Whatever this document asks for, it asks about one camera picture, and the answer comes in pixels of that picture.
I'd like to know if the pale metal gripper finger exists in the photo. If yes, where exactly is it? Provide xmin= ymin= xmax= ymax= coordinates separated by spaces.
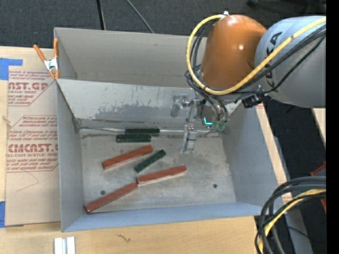
xmin=179 ymin=124 xmax=198 ymax=154
xmin=170 ymin=94 xmax=190 ymax=117

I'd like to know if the dark green flat block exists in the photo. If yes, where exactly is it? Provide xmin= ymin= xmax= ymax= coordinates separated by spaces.
xmin=115 ymin=134 xmax=153 ymax=143
xmin=124 ymin=127 xmax=160 ymax=135
xmin=133 ymin=149 xmax=167 ymax=174

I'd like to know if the red-brown flat block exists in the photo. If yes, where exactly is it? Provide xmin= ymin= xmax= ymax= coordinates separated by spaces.
xmin=136 ymin=165 xmax=188 ymax=186
xmin=101 ymin=144 xmax=154 ymax=171
xmin=84 ymin=182 xmax=139 ymax=214

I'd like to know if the grey metal bin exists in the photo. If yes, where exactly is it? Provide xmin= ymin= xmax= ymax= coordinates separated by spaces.
xmin=53 ymin=27 xmax=289 ymax=233

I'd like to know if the brown cardboard board, red print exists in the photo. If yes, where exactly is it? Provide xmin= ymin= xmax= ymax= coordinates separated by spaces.
xmin=0 ymin=46 xmax=62 ymax=228

